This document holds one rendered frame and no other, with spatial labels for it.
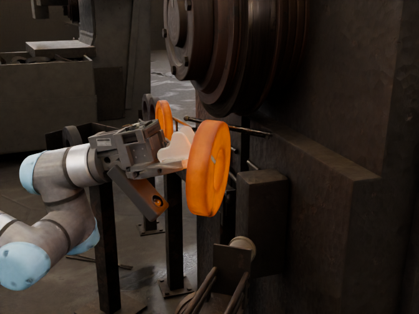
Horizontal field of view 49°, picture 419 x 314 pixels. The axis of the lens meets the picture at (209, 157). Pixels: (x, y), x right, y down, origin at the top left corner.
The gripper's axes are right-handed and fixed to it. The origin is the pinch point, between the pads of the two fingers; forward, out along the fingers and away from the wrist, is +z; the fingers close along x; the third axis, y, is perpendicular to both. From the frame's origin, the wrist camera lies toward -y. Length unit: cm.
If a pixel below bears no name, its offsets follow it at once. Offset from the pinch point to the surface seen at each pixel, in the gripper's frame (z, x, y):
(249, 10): 6.1, 24.4, 21.1
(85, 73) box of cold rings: -165, 228, 15
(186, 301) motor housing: -19.8, 14.8, -36.2
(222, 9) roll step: 0.1, 28.1, 22.7
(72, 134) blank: -70, 62, -1
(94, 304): -90, 68, -71
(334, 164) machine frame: 17.2, 16.8, -9.8
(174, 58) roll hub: -18.7, 42.5, 15.3
